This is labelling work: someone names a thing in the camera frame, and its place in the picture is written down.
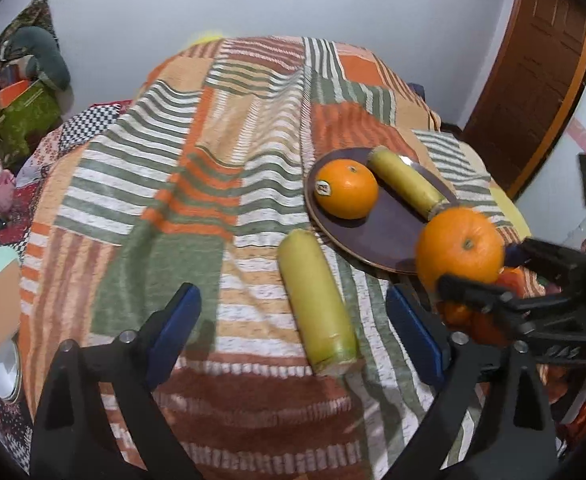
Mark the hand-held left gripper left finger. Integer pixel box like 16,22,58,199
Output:
29,282,204,480

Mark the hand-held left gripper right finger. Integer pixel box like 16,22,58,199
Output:
382,284,560,480

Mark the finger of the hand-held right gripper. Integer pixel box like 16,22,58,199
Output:
520,238,586,287
438,273,586,362

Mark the plain large orange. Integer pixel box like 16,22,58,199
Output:
416,206,506,293

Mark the dark round plate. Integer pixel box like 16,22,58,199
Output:
304,147,461,275

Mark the small tangerine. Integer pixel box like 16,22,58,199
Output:
438,300,474,327
495,266,526,297
469,310,511,349

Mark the large yellow squash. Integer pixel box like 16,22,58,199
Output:
278,228,360,376

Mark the striped patchwork blanket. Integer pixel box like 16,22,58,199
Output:
20,35,548,480

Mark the small yellow squash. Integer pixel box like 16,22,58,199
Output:
367,146,451,221

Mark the orange with sticker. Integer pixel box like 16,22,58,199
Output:
314,159,379,220

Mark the brown wooden door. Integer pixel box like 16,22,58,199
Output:
463,0,586,199

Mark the white bowl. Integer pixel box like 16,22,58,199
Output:
0,340,24,403

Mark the checkered patchwork quilt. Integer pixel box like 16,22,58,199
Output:
0,101,124,461

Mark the green bag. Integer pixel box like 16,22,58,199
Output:
0,80,64,162

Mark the grey cushion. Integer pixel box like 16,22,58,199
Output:
10,25,72,92

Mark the dark patterned cloth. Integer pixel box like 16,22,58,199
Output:
0,0,62,52

